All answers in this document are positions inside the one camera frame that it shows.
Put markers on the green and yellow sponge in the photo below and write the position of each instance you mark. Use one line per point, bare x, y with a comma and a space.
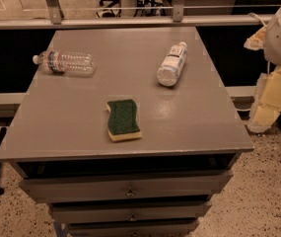
122, 124

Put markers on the metal railing frame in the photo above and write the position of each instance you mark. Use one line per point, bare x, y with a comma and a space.
82, 14

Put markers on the black office chair base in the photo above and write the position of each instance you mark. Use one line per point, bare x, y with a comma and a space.
109, 9

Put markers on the bottom grey drawer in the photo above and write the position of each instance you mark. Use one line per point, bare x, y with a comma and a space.
133, 229

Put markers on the clear plastic water bottle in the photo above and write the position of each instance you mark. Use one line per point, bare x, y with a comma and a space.
65, 63

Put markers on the grey drawer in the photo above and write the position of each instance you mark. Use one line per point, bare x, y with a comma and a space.
156, 185
133, 229
130, 212

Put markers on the grey drawer cabinet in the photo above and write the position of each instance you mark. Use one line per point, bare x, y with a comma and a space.
138, 148

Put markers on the top grey drawer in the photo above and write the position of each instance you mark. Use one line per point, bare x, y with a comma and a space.
156, 185

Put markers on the white labelled plastic bottle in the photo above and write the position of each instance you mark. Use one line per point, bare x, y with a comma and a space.
170, 69

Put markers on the middle grey drawer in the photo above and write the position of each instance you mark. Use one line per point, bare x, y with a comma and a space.
130, 212

